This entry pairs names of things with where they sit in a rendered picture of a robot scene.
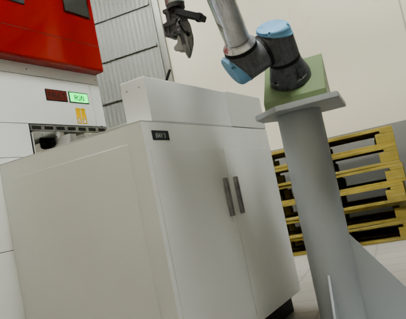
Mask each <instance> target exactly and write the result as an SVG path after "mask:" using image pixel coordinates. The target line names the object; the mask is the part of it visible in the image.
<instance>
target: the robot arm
mask: <svg viewBox="0 0 406 319"><path fill-rule="evenodd" d="M164 1H165V7H166V9H164V10H162V11H163V14H164V15H165V16H166V20H167V22H165V23H164V24H163V29H164V32H165V37H168V38H170V39H173V40H177V44H176V45H175V46H174V50H175V51H179V52H180V53H185V54H186V56H187V57H188V58H191V55H192V51H193V46H194V37H193V33H192V28H191V25H190V23H189V21H188V19H190V20H195V21H196V22H203V23H205V22H206V16H205V15H203V13H200V12H198V13H197V12H193V11H188V10H185V5H184V3H185V2H184V0H164ZM207 2H208V5H209V7H210V9H211V12H212V14H213V17H214V19H215V22H216V24H217V26H218V28H219V31H220V34H221V36H222V38H223V40H224V43H225V45H224V48H223V52H224V55H225V57H223V58H222V59H221V64H222V66H223V67H224V69H225V70H226V72H227V73H228V74H229V75H230V76H231V78H232V79H233V80H235V81H236V82H237V83H239V84H245V83H247V82H249V81H250V80H253V78H255V77H256V76H258V75H259V74H261V73H262V72H264V71H265V70H266V69H268V68H270V84H271V86H272V88H273V89H274V90H276V91H280V92H286V91H292V90H295V89H297V88H299V87H301V86H303V85H304V84H305V83H307V82H308V80H309V79H310V77H311V70H310V67H309V65H308V64H307V63H306V61H305V60H304V59H303V58H302V57H301V55H300V52H299V50H298V46H297V43H296V40H295V37H294V34H293V33H294V32H293V31H292V29H291V25H290V24H289V23H288V22H287V21H286V20H270V21H267V22H265V23H263V24H261V25H259V26H258V27H257V29H256V34H257V36H255V37H254V36H253V35H250V34H249V33H248V30H247V28H246V25H245V22H244V20H243V17H242V14H241V12H240V9H239V6H238V3H237V1H236V0H207Z"/></svg>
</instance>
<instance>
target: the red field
mask: <svg viewBox="0 0 406 319"><path fill-rule="evenodd" d="M46 93H47V97H48V99H54V100H61V101H67V95H66V92H63V91H53V90H47V89H46Z"/></svg>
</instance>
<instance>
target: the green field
mask: <svg viewBox="0 0 406 319"><path fill-rule="evenodd" d="M69 94H70V100H71V101H73V102H80V103H89V102H88V98H87V94H78V93H72V92H69Z"/></svg>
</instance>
